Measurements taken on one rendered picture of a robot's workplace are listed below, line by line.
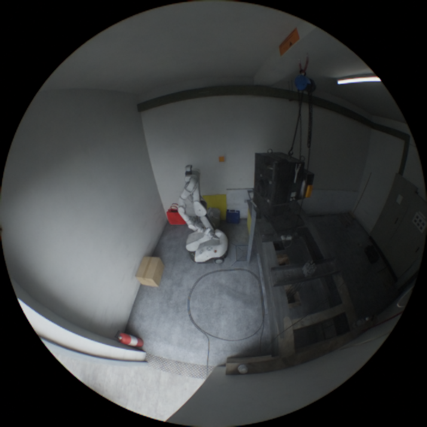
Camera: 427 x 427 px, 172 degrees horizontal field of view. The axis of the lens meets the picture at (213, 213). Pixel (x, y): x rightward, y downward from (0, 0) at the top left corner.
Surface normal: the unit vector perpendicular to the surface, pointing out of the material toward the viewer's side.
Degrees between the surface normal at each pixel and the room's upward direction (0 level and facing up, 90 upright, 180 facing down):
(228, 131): 90
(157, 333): 0
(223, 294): 0
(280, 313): 0
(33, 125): 90
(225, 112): 90
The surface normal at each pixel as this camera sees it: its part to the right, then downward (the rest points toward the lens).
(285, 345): -0.09, -0.81
